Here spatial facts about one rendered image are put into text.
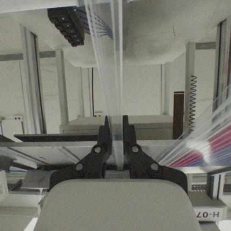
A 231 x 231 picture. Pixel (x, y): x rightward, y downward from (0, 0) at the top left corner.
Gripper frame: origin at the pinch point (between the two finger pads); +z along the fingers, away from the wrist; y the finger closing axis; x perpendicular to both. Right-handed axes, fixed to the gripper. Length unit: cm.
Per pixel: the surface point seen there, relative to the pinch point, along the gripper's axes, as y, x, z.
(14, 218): -206, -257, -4
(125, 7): 2.4, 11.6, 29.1
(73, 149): -8.9, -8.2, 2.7
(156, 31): 15.7, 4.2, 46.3
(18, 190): -187, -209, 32
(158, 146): 7.2, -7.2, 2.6
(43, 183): -21.9, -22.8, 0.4
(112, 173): -2.4, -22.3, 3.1
